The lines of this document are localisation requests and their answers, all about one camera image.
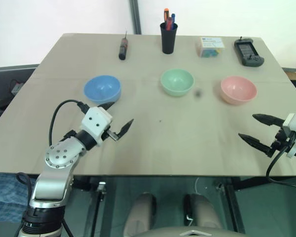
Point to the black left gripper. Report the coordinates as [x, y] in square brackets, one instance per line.
[105, 135]

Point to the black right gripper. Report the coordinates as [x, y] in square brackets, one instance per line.
[280, 141]

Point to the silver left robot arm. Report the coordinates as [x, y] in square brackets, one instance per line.
[59, 155]

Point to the blue plastic bowl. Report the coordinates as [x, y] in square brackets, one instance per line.
[101, 86]

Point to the pink red plastic bowl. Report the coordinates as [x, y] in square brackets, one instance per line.
[238, 89]

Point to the green plastic bowl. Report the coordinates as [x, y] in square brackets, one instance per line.
[176, 81]

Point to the small dark speck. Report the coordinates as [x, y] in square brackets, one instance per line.
[198, 93]

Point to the black handheld device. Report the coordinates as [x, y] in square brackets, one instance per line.
[249, 53]

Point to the black plastic cup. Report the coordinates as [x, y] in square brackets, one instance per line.
[168, 39]

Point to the rounded grey robot right leg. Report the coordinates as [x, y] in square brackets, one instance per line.
[202, 209]

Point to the rounded grey robot leg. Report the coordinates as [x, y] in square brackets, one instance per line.
[140, 212]
[202, 209]

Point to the rounded grey robot left leg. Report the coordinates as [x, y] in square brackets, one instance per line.
[140, 212]

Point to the clear box of coloured pins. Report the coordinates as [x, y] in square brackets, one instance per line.
[209, 48]

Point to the blue pen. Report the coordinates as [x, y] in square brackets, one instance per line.
[173, 18]

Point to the grey side shelf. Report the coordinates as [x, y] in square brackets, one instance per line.
[5, 74]

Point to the grey robot torso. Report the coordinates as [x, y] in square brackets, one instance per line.
[182, 232]

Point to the blue checked cloth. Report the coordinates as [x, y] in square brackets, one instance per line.
[5, 192]

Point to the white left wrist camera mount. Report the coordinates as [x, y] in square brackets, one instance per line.
[96, 121]

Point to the black table frame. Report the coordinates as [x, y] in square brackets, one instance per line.
[251, 181]

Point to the grey metal post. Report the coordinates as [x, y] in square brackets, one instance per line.
[135, 14]

